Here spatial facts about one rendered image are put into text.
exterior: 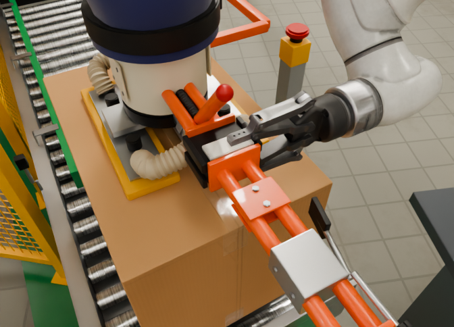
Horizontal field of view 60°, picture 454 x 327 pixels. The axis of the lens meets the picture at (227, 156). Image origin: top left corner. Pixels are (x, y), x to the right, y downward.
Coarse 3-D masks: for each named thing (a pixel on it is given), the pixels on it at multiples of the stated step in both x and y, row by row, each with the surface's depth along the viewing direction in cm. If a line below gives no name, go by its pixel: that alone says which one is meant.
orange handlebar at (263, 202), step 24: (240, 0) 91; (264, 24) 83; (168, 96) 67; (192, 96) 67; (192, 120) 62; (240, 192) 52; (264, 192) 52; (240, 216) 52; (264, 216) 52; (288, 216) 49; (264, 240) 47; (336, 288) 43; (312, 312) 41; (360, 312) 41
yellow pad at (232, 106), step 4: (232, 100) 85; (228, 104) 80; (232, 104) 83; (236, 104) 84; (224, 108) 78; (228, 108) 78; (232, 108) 82; (236, 108) 83; (240, 108) 83; (220, 112) 78; (224, 112) 78; (228, 112) 79; (232, 112) 81; (236, 112) 81; (240, 112) 82; (244, 112) 82; (220, 116) 79; (264, 140) 76; (268, 140) 77
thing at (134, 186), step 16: (96, 96) 85; (112, 96) 81; (96, 112) 82; (144, 128) 78; (112, 144) 76; (128, 144) 72; (144, 144) 75; (160, 144) 76; (112, 160) 73; (128, 160) 72; (128, 176) 69; (176, 176) 70; (128, 192) 68; (144, 192) 69
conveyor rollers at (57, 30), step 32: (64, 0) 234; (32, 32) 210; (64, 32) 209; (64, 64) 191; (32, 96) 175; (64, 160) 150; (64, 192) 137; (96, 224) 128; (128, 320) 106; (256, 320) 106
